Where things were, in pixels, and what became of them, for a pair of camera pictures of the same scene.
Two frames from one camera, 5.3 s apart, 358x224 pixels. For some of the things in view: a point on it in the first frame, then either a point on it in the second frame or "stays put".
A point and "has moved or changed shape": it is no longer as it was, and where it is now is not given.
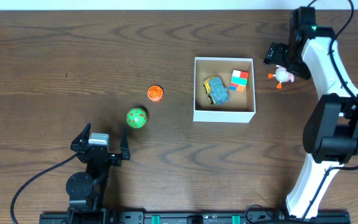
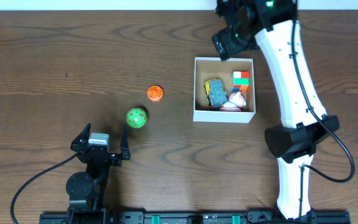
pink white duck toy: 281,75 has moved or changed shape
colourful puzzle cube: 239,80 stays put
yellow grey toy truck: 215,91 stays put
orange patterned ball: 155,93 stays put
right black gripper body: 283,56 -> 234,41
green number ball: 136,117 stays put
